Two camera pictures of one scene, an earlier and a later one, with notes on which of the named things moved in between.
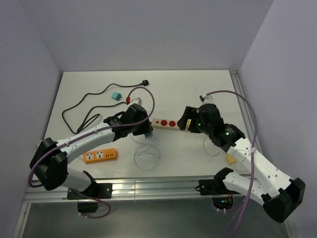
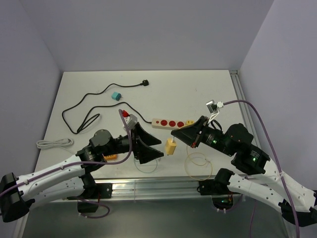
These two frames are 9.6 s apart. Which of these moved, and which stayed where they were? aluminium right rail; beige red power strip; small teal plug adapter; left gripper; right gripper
Moved: right gripper; left gripper
Stayed: aluminium right rail; beige red power strip; small teal plug adapter
